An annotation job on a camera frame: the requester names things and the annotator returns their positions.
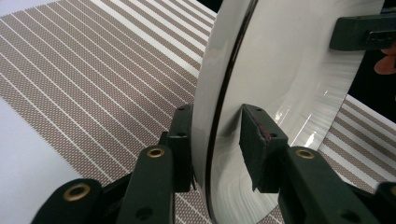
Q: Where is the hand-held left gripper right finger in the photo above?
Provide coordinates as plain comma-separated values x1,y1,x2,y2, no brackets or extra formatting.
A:
238,104,290,194

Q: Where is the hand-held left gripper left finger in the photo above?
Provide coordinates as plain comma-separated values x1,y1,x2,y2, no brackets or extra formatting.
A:
167,104,194,194

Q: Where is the white plate dark rim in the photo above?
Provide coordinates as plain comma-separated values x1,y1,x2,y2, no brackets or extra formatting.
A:
190,0,386,224

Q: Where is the brown white striped placemat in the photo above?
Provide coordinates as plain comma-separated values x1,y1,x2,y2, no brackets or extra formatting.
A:
0,0,396,224

